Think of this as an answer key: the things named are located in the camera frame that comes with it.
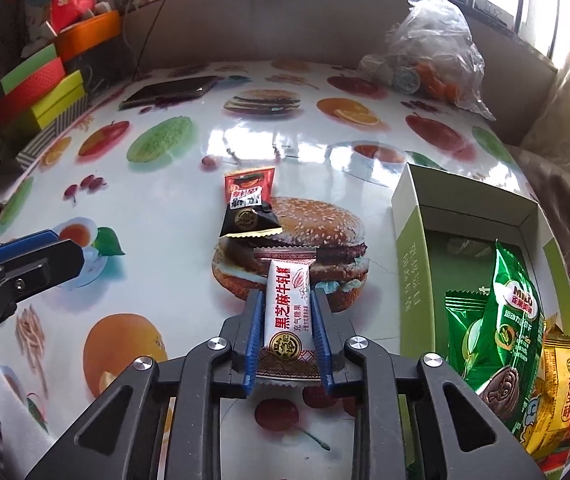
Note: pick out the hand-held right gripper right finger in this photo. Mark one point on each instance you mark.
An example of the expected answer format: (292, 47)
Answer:
(321, 340)

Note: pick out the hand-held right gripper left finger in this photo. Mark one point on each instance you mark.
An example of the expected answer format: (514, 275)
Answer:
(254, 340)

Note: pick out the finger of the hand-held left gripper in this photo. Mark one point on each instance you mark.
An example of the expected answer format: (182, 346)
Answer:
(20, 250)
(45, 270)

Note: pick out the white brown nougat packet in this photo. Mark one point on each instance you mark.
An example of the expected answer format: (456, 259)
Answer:
(285, 310)

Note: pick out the green cardboard box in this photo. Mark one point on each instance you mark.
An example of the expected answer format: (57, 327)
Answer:
(415, 280)

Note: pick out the red black candy packet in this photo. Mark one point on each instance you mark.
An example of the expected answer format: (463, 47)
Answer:
(247, 200)

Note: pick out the green cookie packet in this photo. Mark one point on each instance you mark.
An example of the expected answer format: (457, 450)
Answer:
(510, 320)
(462, 330)

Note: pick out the yellow snack packet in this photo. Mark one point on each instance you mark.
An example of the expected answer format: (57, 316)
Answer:
(562, 380)

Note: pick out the food print tablecloth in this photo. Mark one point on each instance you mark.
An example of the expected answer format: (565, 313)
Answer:
(165, 210)

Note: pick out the red textured box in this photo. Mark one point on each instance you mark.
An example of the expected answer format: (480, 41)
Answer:
(30, 92)

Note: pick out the light green box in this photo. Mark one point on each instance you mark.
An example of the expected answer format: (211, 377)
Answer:
(27, 67)

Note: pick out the black smartphone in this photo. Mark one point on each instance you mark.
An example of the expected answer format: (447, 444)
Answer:
(170, 91)

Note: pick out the orange box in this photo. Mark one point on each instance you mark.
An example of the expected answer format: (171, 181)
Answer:
(90, 35)

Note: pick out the clear plastic bag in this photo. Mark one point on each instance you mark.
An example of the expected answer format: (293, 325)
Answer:
(430, 35)

